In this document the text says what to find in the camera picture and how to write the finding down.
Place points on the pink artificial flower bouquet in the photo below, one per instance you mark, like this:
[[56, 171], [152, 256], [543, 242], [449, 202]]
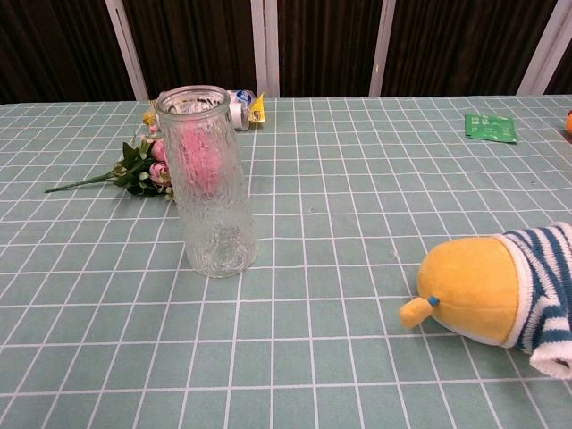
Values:
[[134, 172]]

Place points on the clear textured glass vase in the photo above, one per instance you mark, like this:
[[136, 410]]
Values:
[[219, 232]]

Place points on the white yellow snack package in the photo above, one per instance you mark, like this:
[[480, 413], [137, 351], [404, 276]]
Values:
[[243, 109]]

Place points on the green checkered tablecloth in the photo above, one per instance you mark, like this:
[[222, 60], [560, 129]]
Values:
[[313, 335]]

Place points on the dark curtain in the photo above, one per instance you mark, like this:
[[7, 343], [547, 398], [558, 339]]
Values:
[[201, 40]]

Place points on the yellow plush toy striped shirt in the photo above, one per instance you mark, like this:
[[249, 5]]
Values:
[[469, 281]]

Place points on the green sachet packet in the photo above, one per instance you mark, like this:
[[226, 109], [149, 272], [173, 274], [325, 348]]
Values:
[[489, 127]]

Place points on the orange rubber chicken toy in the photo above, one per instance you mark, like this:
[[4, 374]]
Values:
[[569, 123]]

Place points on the white frame post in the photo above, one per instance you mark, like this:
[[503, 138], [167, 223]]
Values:
[[543, 49], [127, 49], [382, 44], [264, 44]]

